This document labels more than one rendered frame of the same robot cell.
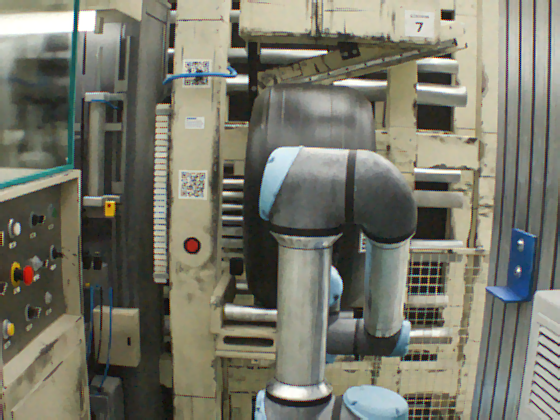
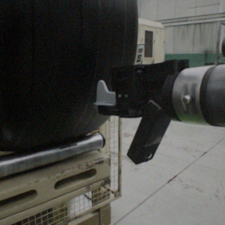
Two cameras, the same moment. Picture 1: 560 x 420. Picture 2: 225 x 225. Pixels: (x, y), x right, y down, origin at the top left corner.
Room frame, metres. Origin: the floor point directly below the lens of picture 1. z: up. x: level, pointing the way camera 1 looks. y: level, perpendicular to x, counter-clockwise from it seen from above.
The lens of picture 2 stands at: (1.33, 0.19, 1.12)
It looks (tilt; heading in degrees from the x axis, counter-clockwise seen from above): 12 degrees down; 317
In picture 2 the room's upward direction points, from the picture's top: straight up
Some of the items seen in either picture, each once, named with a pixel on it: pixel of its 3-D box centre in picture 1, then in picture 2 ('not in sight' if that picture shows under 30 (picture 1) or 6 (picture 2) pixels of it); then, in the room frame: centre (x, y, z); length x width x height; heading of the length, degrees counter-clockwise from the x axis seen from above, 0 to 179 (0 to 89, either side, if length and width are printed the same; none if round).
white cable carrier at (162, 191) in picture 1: (163, 193); not in sight; (1.94, 0.30, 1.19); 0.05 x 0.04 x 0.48; 177
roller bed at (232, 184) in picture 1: (225, 222); not in sight; (2.36, 0.16, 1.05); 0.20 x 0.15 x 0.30; 87
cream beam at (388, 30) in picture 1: (340, 20); not in sight; (2.26, -0.19, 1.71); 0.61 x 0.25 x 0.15; 87
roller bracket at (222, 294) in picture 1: (224, 297); not in sight; (1.98, 0.13, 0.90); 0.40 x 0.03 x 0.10; 177
